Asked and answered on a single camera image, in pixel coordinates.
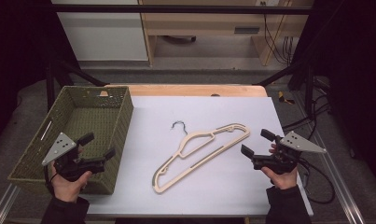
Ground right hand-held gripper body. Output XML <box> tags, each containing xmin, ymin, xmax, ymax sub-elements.
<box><xmin>252</xmin><ymin>130</ymin><xmax>327</xmax><ymax>175</ymax></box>

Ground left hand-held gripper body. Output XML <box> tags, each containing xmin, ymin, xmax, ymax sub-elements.
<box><xmin>41</xmin><ymin>132</ymin><xmax>106</xmax><ymax>183</ymax></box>

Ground green woven basket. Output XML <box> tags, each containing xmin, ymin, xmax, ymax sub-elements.
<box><xmin>7</xmin><ymin>85</ymin><xmax>134</xmax><ymax>196</ymax></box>

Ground beige plastic clothes hanger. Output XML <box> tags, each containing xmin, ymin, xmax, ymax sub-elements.
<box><xmin>151</xmin><ymin>120</ymin><xmax>251</xmax><ymax>194</ymax></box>

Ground person's right hand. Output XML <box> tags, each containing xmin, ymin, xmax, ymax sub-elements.
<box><xmin>261</xmin><ymin>167</ymin><xmax>299</xmax><ymax>190</ymax></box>

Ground person's left hand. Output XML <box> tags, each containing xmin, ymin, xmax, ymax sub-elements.
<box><xmin>49</xmin><ymin>167</ymin><xmax>93</xmax><ymax>203</ymax></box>

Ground yellow and black tool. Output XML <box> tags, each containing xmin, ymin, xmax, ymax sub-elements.
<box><xmin>277</xmin><ymin>91</ymin><xmax>296</xmax><ymax>105</ymax></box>

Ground white table cover sheet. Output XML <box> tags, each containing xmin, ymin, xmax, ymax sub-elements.
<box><xmin>79</xmin><ymin>95</ymin><xmax>314</xmax><ymax>217</ymax></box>

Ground black metal stand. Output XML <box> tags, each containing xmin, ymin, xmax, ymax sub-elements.
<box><xmin>254</xmin><ymin>62</ymin><xmax>315</xmax><ymax>116</ymax></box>
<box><xmin>45</xmin><ymin>59</ymin><xmax>107</xmax><ymax>110</ymax></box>

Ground black curtain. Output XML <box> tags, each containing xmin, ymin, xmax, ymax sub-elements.
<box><xmin>0</xmin><ymin>0</ymin><xmax>81</xmax><ymax>150</ymax></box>
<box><xmin>287</xmin><ymin>0</ymin><xmax>376</xmax><ymax>188</ymax></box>

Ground white cabinet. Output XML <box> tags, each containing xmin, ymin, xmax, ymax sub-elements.
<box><xmin>50</xmin><ymin>0</ymin><xmax>149</xmax><ymax>63</ymax></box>

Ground wooden desk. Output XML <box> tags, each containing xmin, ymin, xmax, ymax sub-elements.
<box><xmin>138</xmin><ymin>0</ymin><xmax>314</xmax><ymax>67</ymax></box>

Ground black floor cables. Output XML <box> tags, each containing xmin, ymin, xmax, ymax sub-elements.
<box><xmin>282</xmin><ymin>92</ymin><xmax>331</xmax><ymax>132</ymax></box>

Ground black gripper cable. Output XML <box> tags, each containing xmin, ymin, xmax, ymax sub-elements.
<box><xmin>297</xmin><ymin>157</ymin><xmax>336</xmax><ymax>204</ymax></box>

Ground aluminium rail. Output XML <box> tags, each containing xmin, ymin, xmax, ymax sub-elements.
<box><xmin>292</xmin><ymin>92</ymin><xmax>366</xmax><ymax>224</ymax></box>
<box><xmin>0</xmin><ymin>183</ymin><xmax>21</xmax><ymax>224</ymax></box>

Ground black hanging cables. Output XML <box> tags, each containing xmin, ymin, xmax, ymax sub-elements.
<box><xmin>262</xmin><ymin>13</ymin><xmax>295</xmax><ymax>66</ymax></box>

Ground black horizontal frame bar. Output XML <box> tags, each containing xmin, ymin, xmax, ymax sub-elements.
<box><xmin>49</xmin><ymin>4</ymin><xmax>313</xmax><ymax>14</ymax></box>

